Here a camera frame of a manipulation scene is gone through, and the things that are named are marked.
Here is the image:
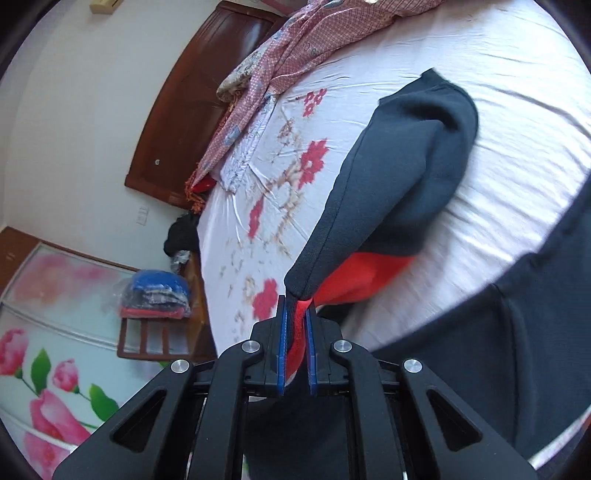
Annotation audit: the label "flower print wardrobe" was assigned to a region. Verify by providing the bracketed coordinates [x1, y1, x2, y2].
[0, 226, 208, 480]

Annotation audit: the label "pink checkered blanket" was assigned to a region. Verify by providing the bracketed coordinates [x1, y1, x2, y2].
[185, 0, 444, 213]

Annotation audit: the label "bed with floral white sheet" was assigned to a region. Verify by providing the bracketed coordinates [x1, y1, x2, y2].
[196, 0, 591, 467]

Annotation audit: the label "dark wooden headboard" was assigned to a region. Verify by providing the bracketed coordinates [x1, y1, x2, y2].
[124, 0, 289, 208]

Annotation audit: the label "dark pants with red lining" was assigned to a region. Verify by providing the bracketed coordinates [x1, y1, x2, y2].
[245, 68, 591, 480]

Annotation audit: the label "white folded pillowcase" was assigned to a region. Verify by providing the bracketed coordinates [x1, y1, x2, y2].
[221, 92, 282, 192]

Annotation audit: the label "plastic bag of clothes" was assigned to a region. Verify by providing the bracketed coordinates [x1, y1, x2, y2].
[117, 269, 192, 320]

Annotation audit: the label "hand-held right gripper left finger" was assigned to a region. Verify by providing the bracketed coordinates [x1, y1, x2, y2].
[53, 295, 288, 480]

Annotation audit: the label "black clothes pile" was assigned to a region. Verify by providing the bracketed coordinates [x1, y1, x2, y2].
[163, 211, 200, 273]

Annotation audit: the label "wooden chair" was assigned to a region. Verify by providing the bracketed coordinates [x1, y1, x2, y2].
[117, 316, 195, 361]

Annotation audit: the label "wooden nightstand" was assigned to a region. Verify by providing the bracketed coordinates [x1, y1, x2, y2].
[182, 251, 218, 363]

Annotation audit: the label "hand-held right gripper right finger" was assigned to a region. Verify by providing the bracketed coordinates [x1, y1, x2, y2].
[307, 300, 539, 480]

